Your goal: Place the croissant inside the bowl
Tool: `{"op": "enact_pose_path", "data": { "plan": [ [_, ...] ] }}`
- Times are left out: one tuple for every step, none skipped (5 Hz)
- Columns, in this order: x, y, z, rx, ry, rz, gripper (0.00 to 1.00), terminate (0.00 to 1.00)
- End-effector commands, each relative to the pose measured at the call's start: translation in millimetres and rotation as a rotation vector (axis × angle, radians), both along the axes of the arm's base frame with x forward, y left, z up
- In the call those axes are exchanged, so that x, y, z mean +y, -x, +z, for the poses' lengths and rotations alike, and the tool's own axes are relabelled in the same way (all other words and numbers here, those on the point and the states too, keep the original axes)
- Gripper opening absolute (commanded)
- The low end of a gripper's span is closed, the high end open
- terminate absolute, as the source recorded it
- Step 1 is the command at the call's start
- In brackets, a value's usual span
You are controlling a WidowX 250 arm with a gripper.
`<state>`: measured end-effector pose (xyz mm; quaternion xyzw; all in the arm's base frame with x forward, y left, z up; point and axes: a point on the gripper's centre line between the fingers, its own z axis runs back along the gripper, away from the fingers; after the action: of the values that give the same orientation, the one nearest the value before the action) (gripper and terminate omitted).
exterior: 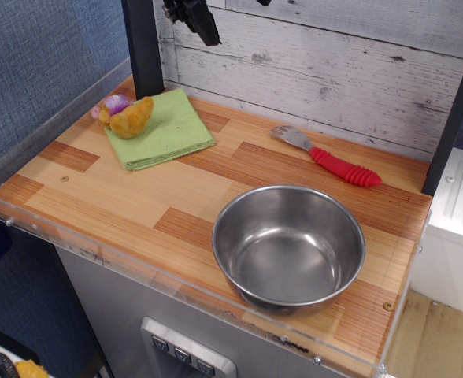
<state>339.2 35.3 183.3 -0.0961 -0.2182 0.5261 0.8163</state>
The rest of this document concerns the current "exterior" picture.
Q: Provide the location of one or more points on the dark vertical post right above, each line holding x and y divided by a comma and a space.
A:
445, 145

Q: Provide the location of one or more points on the brown plush croissant toy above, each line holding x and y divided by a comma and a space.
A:
129, 122

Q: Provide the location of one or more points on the green cloth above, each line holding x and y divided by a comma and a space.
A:
174, 130

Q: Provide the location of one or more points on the grey toy cabinet front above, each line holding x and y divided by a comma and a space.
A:
115, 306

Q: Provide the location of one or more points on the dark vertical post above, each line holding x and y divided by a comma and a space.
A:
445, 145
141, 31

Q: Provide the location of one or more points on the dark vertical post left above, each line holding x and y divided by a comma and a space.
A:
141, 31

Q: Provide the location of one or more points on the stainless steel bowl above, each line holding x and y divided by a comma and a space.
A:
288, 250

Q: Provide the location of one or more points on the silver dispenser button panel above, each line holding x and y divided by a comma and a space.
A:
176, 355

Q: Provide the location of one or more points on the yellow object bottom left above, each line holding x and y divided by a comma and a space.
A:
29, 369

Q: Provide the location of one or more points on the white ribbed box right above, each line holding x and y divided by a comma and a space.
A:
447, 205

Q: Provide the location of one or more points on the clear acrylic guard rail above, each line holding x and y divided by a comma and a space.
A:
64, 183

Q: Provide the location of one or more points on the metal fork with red handle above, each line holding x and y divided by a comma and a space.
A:
351, 173

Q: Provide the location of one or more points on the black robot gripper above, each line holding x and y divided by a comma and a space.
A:
195, 15

